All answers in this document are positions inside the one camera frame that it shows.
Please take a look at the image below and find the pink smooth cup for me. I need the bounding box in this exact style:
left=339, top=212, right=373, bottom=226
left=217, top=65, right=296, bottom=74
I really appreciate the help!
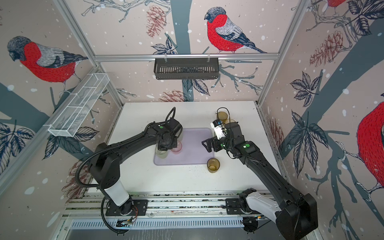
left=171, top=141, right=183, bottom=154

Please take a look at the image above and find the brown textured cup front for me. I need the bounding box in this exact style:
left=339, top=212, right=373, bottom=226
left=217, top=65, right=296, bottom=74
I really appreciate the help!
left=207, top=158, right=221, bottom=173

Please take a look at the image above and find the brown textured cup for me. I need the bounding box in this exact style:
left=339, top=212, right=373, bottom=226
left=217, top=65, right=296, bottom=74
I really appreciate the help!
left=207, top=158, right=221, bottom=173
left=217, top=112, right=229, bottom=125

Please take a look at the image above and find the pale green textured cup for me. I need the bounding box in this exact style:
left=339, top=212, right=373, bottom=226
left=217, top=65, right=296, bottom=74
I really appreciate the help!
left=177, top=127, right=183, bottom=142

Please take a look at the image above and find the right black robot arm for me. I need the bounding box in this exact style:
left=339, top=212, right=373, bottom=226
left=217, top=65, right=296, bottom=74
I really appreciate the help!
left=202, top=120, right=319, bottom=240

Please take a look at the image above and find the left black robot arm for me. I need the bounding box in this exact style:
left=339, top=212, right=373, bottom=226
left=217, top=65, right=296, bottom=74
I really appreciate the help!
left=88, top=118, right=183, bottom=216

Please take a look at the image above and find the lilac plastic tray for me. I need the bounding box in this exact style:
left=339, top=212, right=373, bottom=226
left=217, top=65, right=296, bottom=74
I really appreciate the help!
left=154, top=128, right=214, bottom=166

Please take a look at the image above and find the yellow smooth cup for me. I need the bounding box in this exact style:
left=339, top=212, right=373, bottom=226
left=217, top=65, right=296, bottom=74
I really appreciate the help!
left=224, top=119, right=237, bottom=124

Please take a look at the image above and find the brown textured cup back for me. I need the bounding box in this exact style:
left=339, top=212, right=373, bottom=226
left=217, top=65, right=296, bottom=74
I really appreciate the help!
left=217, top=112, right=229, bottom=125

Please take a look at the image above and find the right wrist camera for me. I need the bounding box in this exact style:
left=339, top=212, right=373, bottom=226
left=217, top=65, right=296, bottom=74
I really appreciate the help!
left=211, top=119, right=227, bottom=140

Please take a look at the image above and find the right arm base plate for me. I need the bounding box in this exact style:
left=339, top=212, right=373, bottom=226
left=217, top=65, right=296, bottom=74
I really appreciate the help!
left=224, top=198, right=259, bottom=215

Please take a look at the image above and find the black hanging wire basket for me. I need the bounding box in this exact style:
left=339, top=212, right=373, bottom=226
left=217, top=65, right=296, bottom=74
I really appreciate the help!
left=154, top=58, right=220, bottom=80

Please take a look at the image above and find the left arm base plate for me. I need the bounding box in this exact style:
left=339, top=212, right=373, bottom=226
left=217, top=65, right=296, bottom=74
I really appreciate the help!
left=106, top=200, right=149, bottom=217

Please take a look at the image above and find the white wire mesh shelf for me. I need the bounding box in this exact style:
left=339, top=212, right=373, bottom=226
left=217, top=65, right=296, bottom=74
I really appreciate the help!
left=48, top=73, right=110, bottom=137

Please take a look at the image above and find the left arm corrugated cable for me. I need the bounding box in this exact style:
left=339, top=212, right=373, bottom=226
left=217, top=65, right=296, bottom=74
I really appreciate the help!
left=74, top=106, right=178, bottom=235

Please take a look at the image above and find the aluminium frame top rail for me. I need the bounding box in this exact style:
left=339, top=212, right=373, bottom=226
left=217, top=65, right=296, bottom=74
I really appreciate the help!
left=94, top=53, right=280, bottom=63

